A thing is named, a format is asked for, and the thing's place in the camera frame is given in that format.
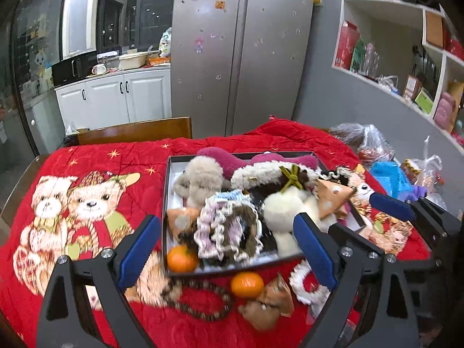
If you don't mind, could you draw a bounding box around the white lace scrunchie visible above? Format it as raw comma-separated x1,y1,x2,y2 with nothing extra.
289,260,330,319

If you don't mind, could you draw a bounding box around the brown wooden bead bracelet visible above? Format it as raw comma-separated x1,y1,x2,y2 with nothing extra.
160,278,233,322

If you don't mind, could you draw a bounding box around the brown capybara plush toy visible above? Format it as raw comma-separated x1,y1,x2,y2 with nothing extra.
238,274,294,331

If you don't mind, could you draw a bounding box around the orange mandarin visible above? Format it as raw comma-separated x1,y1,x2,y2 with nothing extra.
167,245,200,273
231,272,264,299

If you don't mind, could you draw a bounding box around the brown triangular paper packet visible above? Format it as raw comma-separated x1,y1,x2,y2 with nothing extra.
166,206,201,240

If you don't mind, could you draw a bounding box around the blue plastic bag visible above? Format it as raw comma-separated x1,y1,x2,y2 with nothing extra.
370,161,414,199

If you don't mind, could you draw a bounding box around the white fluffy plush toy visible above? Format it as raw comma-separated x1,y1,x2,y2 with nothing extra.
262,187,337,258

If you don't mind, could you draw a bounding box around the olive green bow clip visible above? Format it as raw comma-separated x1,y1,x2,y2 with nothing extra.
279,164,304,193

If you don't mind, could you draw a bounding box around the clear plastic bag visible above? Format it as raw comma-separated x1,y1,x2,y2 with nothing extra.
329,123,395,167

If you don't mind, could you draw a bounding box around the red teddy bear blanket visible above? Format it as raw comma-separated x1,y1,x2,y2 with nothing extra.
0,117,433,348

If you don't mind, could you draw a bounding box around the orange mandarin in box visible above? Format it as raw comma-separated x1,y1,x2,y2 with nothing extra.
167,245,200,273

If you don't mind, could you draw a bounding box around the pink ruffled scrunchie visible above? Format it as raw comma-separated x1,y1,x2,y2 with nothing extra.
193,204,263,263

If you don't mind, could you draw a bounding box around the blue ruffled scrunchie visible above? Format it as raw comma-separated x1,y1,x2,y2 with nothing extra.
205,189,253,206

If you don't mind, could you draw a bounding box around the black shallow tray box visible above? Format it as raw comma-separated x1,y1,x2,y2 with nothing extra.
161,148,364,277

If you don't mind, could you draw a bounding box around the magenta fluffy plush item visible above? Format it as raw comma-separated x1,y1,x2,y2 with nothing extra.
197,147,318,180

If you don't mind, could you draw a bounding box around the beige fluffy plush ball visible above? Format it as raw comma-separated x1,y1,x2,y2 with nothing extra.
173,155,229,209

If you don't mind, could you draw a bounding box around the wooden chair back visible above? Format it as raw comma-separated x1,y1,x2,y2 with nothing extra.
77,117,193,145

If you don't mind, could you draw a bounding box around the red gift box on shelf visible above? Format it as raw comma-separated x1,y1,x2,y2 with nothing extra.
334,21,360,70

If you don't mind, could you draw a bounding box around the white kitchen cabinet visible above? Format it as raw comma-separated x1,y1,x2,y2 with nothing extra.
55,66,172,130

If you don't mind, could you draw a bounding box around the silver double door refrigerator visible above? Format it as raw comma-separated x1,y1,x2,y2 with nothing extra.
171,0,313,138

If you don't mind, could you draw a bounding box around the white mug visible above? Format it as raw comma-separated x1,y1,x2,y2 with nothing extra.
91,64,107,75

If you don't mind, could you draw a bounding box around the black microwave oven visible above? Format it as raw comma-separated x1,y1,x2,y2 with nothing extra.
51,50,97,87

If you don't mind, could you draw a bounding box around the cream plastic basin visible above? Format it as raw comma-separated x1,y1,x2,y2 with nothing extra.
118,51,148,70

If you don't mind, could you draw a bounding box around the white wall shelf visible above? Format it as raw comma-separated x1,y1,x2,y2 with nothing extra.
331,0,464,153

